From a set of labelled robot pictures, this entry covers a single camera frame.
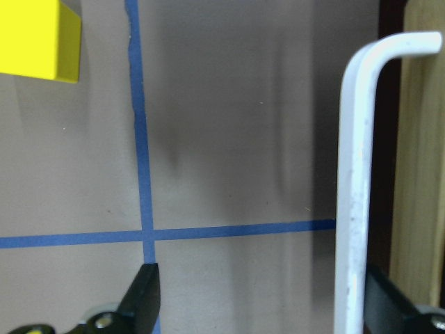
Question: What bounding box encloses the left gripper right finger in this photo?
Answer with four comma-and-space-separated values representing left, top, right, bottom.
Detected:
364, 267, 444, 334

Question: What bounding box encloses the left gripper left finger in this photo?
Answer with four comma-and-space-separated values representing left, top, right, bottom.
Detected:
6, 262, 162, 334

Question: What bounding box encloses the dark wooden drawer box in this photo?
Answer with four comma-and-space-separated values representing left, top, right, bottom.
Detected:
368, 0, 445, 309

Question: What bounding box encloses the white drawer handle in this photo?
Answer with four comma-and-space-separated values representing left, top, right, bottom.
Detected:
333, 31, 443, 333

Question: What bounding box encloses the yellow block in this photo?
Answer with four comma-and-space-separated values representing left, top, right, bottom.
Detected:
1, 1, 81, 84

